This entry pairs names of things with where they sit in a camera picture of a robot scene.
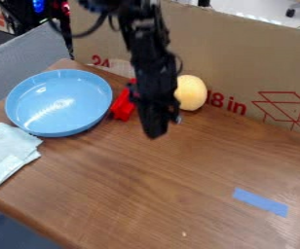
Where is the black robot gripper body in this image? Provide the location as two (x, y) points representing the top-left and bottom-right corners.
(121, 13), (184, 113)

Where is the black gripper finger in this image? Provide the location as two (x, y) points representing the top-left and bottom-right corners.
(138, 105), (170, 139)
(170, 105), (182, 125)

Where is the red rectangular block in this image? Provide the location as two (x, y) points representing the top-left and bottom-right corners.
(110, 78), (136, 122)

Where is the light blue folded cloth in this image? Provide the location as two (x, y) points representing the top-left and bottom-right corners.
(0, 123), (42, 185)

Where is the yellow round fruit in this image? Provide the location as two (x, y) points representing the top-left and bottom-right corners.
(176, 75), (208, 111)

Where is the light blue plate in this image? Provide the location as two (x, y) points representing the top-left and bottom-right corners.
(5, 69), (113, 137)

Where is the grey fabric panel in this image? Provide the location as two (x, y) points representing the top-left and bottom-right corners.
(0, 24), (70, 100)

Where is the blue tape strip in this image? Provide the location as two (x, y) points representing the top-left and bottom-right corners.
(233, 188), (289, 218)

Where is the black computer tower with lights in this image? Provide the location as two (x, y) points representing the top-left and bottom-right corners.
(0, 0), (75, 60)

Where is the brown cardboard box wall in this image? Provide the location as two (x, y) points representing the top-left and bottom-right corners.
(71, 0), (300, 132)

